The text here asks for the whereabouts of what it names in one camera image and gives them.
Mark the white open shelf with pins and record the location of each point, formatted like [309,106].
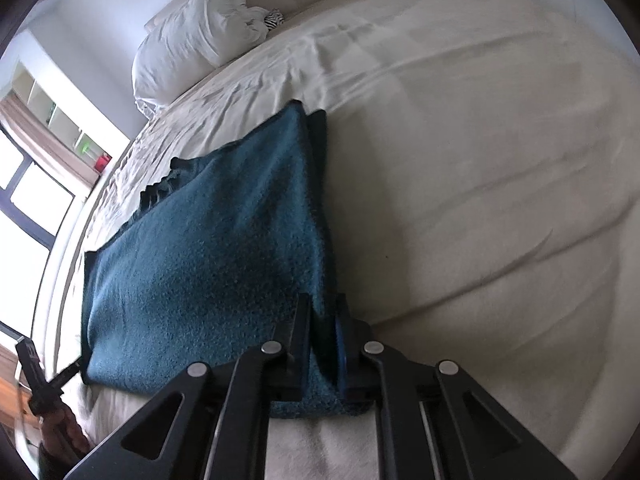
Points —
[60,110]

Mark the white pillow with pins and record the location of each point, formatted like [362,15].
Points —
[190,45]

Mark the red box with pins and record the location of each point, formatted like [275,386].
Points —
[102,162]

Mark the black framed window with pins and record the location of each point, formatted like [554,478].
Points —
[30,195]

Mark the beige bed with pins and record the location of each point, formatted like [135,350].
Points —
[475,185]

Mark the beige curtain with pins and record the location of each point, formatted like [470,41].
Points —
[45,145]

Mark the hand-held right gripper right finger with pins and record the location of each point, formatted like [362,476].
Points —
[343,352]

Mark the person's left hand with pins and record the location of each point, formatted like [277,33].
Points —
[67,435]

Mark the dark teal knit sweater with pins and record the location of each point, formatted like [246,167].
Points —
[210,260]

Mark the black white striped cloth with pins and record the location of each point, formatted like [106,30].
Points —
[274,20]

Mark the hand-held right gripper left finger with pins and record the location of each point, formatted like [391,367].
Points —
[300,340]

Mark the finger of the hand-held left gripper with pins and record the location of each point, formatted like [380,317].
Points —
[27,360]
[67,374]

